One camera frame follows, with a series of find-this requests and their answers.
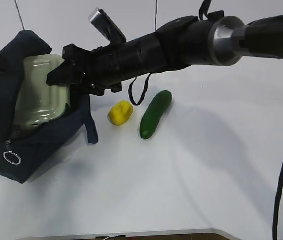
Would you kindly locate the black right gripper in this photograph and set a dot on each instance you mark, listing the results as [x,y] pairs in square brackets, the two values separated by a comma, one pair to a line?
[105,68]

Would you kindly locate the glass container green lid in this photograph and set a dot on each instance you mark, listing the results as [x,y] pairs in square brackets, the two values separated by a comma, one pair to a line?
[38,103]

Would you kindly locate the yellow toy pepper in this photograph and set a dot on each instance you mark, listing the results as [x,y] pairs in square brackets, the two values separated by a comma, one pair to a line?
[121,113]

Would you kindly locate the navy blue lunch bag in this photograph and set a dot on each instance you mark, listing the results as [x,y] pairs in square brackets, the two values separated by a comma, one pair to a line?
[21,155]

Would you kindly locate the green cucumber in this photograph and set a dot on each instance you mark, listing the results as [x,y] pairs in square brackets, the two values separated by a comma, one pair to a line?
[152,116]

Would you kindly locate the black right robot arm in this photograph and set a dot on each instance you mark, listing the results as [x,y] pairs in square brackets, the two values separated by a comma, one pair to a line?
[187,41]

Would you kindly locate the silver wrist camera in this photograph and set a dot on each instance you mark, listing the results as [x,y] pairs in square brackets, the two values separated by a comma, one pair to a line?
[104,24]

